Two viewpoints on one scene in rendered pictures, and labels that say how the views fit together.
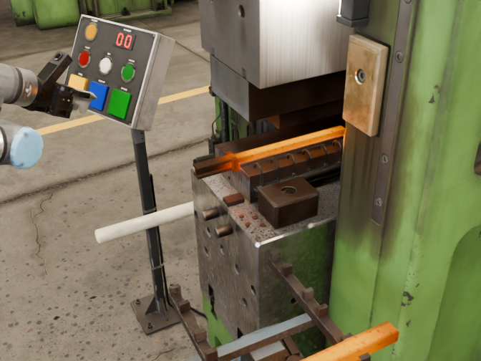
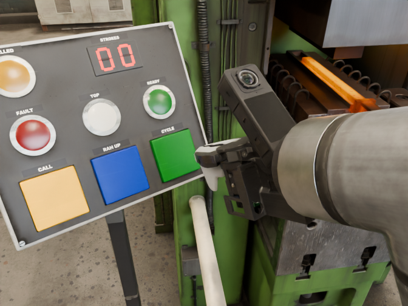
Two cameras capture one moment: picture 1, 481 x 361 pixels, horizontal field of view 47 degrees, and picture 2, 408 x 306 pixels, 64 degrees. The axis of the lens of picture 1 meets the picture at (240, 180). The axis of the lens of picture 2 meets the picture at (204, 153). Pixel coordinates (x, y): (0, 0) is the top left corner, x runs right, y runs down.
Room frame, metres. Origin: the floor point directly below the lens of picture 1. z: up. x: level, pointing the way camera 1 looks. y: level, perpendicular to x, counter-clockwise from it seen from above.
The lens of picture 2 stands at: (1.30, 0.78, 1.33)
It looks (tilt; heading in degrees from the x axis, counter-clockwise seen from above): 34 degrees down; 288
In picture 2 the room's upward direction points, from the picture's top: straight up
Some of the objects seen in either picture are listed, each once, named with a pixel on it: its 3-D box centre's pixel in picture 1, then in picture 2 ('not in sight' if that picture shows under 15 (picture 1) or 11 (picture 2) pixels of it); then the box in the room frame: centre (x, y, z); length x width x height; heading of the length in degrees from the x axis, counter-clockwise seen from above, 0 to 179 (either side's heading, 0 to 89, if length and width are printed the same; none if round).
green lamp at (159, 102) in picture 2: (128, 72); (159, 102); (1.52, 0.32, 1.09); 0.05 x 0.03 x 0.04; 26
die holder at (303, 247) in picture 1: (312, 238); (310, 158); (1.23, -0.20, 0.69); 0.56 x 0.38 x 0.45; 116
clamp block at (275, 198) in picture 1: (288, 202); (398, 108); (1.05, -0.11, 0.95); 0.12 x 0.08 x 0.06; 116
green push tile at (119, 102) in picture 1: (120, 104); (175, 155); (1.49, 0.35, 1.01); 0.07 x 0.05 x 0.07; 51
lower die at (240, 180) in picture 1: (302, 150); (310, 86); (1.27, -0.17, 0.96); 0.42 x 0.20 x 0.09; 116
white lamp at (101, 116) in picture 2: (105, 65); (102, 117); (1.59, 0.40, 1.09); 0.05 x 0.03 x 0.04; 26
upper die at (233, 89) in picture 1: (305, 69); (326, 3); (1.27, -0.17, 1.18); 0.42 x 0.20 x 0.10; 116
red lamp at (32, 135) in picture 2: (84, 58); (33, 135); (1.65, 0.47, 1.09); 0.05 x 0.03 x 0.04; 26
